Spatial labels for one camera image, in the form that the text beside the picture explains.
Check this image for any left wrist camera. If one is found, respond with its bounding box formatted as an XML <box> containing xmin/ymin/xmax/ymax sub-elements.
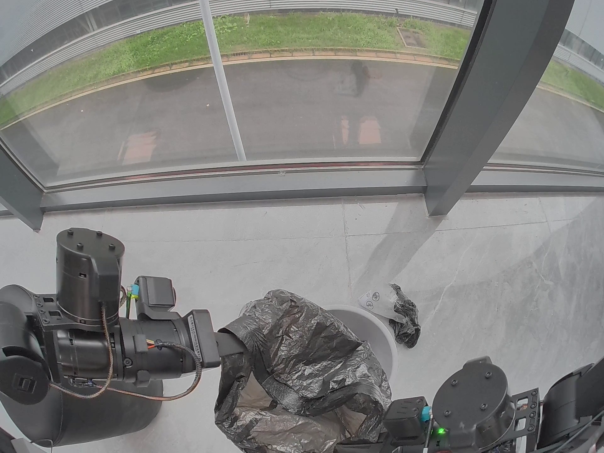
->
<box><xmin>124</xmin><ymin>276</ymin><xmax>177</xmax><ymax>321</ymax></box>

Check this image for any white trash bin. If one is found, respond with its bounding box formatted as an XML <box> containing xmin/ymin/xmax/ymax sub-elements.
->
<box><xmin>325</xmin><ymin>305</ymin><xmax>399</xmax><ymax>397</ymax></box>

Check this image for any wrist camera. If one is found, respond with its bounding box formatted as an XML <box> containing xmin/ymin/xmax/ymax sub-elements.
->
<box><xmin>381</xmin><ymin>396</ymin><xmax>434</xmax><ymax>439</ymax></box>
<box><xmin>124</xmin><ymin>276</ymin><xmax>177</xmax><ymax>321</ymax></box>

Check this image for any window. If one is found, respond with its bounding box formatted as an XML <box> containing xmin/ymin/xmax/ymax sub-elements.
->
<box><xmin>0</xmin><ymin>0</ymin><xmax>604</xmax><ymax>232</ymax></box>

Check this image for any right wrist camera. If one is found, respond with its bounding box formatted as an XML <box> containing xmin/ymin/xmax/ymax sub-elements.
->
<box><xmin>381</xmin><ymin>396</ymin><xmax>434</xmax><ymax>439</ymax></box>

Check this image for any black plastic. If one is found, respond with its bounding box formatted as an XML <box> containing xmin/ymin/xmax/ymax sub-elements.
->
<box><xmin>388</xmin><ymin>283</ymin><xmax>421</xmax><ymax>349</ymax></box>

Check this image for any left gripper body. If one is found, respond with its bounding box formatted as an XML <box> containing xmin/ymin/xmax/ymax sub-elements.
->
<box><xmin>118</xmin><ymin>310</ymin><xmax>221</xmax><ymax>382</ymax></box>

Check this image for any black plastic bag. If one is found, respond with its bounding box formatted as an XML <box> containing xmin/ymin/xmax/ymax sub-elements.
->
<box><xmin>214</xmin><ymin>289</ymin><xmax>393</xmax><ymax>453</ymax></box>

